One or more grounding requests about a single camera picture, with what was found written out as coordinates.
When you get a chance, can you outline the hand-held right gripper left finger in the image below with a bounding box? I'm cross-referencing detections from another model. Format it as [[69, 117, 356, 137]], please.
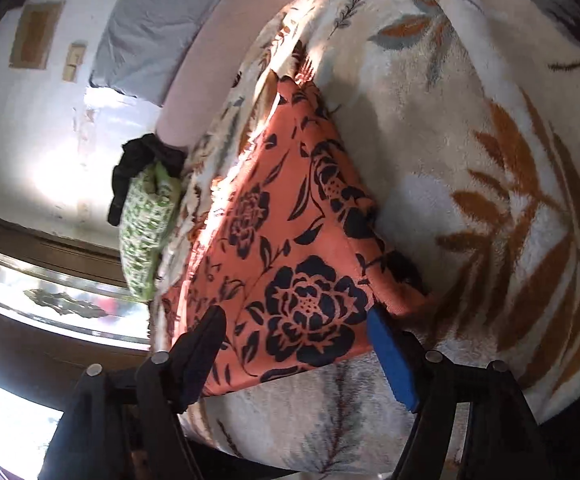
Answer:
[[37, 305, 228, 480]]

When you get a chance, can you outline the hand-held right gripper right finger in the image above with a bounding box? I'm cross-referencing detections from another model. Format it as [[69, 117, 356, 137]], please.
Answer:
[[366, 306, 546, 480]]

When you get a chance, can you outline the cream leaf-print blanket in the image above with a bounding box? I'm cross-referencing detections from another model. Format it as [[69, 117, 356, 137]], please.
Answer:
[[147, 0, 580, 480]]

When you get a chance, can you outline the green checked pillow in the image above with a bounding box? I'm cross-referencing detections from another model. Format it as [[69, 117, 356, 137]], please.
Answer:
[[120, 160, 187, 304]]

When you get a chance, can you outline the wooden stained-glass door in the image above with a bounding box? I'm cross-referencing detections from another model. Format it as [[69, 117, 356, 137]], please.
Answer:
[[0, 206, 163, 480]]

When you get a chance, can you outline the orange floral shirt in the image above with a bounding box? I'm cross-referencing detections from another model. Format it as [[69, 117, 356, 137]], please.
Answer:
[[159, 76, 439, 399]]

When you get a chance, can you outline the grey pillow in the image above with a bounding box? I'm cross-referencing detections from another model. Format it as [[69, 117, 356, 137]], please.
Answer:
[[88, 0, 253, 109]]

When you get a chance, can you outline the black cloth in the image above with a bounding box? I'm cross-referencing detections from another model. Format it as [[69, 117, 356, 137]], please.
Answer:
[[108, 132, 191, 228]]

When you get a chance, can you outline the pink rolled quilt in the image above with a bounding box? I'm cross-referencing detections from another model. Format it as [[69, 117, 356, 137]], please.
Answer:
[[156, 0, 321, 150]]

